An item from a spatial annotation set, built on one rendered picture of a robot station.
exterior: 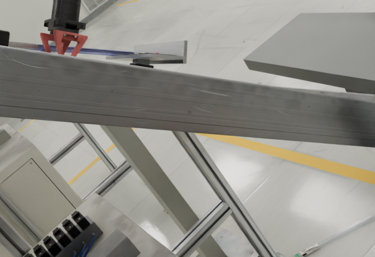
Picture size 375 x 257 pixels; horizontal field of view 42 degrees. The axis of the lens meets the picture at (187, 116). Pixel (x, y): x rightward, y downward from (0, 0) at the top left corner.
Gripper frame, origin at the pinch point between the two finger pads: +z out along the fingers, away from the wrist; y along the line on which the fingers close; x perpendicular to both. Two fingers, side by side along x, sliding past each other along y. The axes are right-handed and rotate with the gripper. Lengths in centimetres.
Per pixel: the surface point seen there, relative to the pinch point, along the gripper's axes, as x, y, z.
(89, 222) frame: 8.1, 8.9, 31.7
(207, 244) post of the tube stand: 64, -30, 51
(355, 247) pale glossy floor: 91, 7, 41
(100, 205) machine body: 14.0, -1.4, 30.8
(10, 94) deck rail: -19, 60, 5
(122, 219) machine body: 14.4, 11.3, 30.4
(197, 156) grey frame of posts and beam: 43.1, -9.8, 19.0
